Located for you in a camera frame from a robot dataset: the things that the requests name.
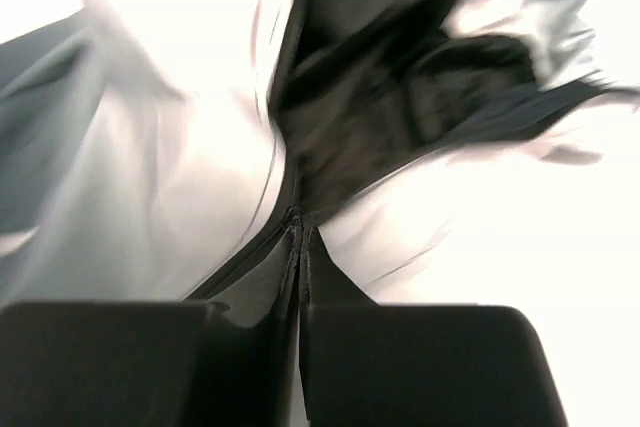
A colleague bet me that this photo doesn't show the dark navy and grey jacket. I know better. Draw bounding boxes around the dark navy and grey jacket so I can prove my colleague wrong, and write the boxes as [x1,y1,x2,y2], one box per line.
[1,0,639,305]

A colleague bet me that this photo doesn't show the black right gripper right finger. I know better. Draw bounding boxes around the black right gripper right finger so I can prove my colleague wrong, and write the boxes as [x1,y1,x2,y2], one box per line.
[299,227,566,427]

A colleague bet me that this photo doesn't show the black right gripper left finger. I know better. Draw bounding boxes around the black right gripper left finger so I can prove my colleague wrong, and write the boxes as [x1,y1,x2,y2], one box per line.
[1,229,300,426]

